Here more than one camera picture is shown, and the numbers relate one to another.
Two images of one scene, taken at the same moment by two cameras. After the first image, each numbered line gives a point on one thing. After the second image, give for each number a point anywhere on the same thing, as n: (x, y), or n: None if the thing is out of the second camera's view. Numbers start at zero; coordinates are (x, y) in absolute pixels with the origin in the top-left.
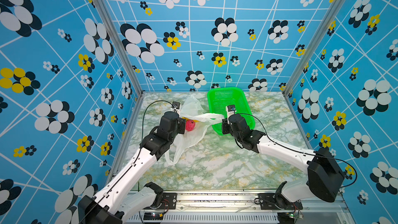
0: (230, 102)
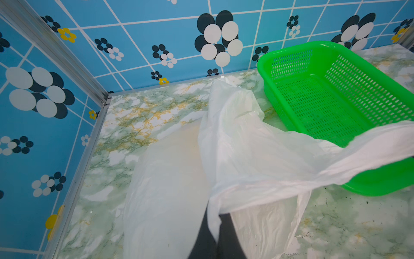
0: (327, 91)
